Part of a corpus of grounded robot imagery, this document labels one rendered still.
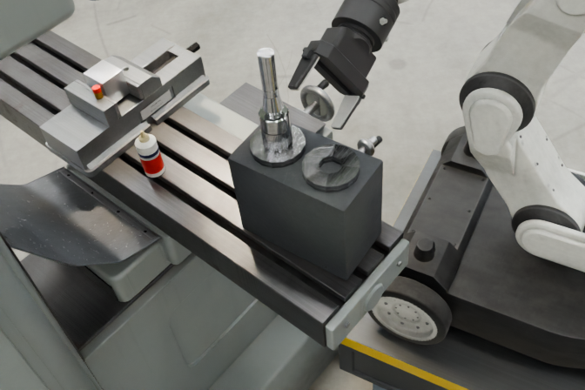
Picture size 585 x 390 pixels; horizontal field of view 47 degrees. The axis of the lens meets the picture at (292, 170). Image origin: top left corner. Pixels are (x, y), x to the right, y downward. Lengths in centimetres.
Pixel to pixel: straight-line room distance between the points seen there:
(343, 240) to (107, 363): 64
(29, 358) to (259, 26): 233
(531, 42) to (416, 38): 192
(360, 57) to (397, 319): 79
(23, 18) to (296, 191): 46
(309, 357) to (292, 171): 99
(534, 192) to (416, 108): 136
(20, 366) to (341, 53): 72
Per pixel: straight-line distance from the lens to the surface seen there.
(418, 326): 165
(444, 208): 170
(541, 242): 155
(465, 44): 314
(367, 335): 171
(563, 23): 120
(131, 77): 142
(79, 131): 140
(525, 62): 129
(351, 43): 105
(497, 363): 170
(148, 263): 140
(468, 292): 159
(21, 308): 117
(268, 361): 192
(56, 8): 104
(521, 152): 144
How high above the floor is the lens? 190
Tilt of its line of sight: 48 degrees down
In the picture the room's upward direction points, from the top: 7 degrees counter-clockwise
